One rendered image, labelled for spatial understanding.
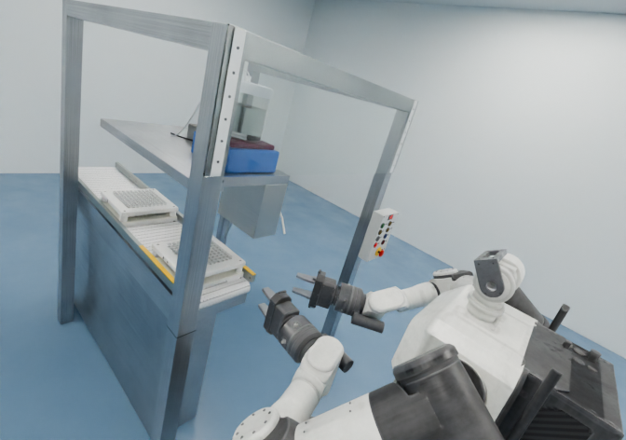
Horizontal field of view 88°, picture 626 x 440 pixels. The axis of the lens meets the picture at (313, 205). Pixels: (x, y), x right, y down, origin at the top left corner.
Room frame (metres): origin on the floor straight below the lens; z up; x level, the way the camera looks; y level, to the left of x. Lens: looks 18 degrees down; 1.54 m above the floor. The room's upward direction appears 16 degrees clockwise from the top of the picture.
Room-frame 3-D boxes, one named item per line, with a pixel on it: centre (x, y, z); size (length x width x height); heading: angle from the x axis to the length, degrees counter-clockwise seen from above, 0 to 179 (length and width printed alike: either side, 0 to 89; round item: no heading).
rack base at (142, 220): (1.36, 0.77, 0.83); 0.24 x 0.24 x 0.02; 54
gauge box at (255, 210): (1.12, 0.22, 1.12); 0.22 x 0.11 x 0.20; 54
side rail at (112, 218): (1.24, 0.83, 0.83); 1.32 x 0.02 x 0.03; 54
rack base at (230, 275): (1.06, 0.36, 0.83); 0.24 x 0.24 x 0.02; 54
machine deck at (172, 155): (1.13, 0.47, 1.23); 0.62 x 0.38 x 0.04; 54
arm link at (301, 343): (0.62, -0.11, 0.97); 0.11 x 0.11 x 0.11; 46
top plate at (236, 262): (1.06, 0.36, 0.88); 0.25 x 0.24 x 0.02; 144
